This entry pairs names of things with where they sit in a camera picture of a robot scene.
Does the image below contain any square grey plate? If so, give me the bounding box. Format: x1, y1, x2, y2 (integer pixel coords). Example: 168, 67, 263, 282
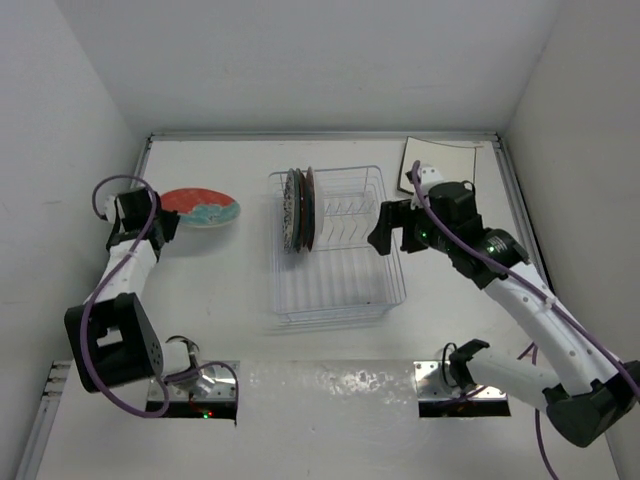
396, 137, 479, 194

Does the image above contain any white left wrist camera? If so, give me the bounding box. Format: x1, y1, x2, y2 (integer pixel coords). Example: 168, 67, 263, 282
99, 195, 120, 224

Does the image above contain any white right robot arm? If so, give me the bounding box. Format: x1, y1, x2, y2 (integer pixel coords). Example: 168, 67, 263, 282
368, 182, 639, 448

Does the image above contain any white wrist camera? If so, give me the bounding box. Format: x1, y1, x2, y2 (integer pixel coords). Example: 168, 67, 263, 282
405, 162, 445, 195
99, 195, 120, 224

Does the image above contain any white wire dish rack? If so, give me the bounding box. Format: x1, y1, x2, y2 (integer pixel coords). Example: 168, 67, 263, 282
268, 165, 406, 328

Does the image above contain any metal base plate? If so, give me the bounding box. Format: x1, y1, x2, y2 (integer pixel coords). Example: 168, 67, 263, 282
414, 360, 508, 403
168, 360, 240, 406

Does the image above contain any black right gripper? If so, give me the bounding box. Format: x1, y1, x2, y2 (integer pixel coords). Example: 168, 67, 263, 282
368, 198, 454, 254

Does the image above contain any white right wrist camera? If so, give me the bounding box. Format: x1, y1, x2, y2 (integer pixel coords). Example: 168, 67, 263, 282
405, 162, 445, 195

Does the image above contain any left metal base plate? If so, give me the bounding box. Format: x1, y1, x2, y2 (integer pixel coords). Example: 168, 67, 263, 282
168, 360, 240, 406

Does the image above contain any red floral round plate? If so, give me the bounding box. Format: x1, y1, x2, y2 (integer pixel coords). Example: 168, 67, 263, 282
160, 187, 241, 228

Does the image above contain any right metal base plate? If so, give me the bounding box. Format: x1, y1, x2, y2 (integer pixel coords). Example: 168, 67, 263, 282
414, 360, 508, 403

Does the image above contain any black white speckled plate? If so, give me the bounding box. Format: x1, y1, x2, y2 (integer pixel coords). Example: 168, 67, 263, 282
282, 169, 298, 253

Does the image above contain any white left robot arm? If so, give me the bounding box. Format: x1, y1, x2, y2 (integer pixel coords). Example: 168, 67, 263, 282
64, 188, 198, 393

